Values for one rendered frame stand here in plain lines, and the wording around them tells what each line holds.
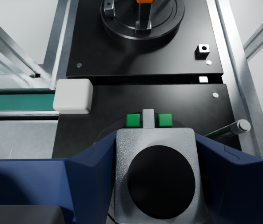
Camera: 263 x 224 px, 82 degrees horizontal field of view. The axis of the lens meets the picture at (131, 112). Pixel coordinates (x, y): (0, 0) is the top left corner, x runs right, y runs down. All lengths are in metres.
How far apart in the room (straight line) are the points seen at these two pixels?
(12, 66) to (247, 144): 0.33
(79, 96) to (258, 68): 0.40
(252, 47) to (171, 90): 0.18
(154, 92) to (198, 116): 0.07
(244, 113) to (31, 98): 0.33
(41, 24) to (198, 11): 0.40
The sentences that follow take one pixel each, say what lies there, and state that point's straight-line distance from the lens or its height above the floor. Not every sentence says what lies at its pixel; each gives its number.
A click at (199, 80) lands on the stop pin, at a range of 0.25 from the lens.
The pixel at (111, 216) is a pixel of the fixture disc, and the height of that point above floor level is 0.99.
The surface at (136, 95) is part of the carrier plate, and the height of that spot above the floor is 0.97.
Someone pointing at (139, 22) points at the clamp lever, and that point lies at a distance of 0.24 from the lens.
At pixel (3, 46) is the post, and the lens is 0.26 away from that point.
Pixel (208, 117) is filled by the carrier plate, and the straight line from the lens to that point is 0.23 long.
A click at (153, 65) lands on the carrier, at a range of 0.25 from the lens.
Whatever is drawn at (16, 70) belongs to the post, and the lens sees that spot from 0.28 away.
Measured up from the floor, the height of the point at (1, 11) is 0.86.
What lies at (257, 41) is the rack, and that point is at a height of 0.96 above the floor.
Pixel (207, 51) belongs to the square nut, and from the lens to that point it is 0.27.
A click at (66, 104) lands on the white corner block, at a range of 0.21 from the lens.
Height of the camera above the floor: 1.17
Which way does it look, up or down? 70 degrees down
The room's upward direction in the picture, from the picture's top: 6 degrees counter-clockwise
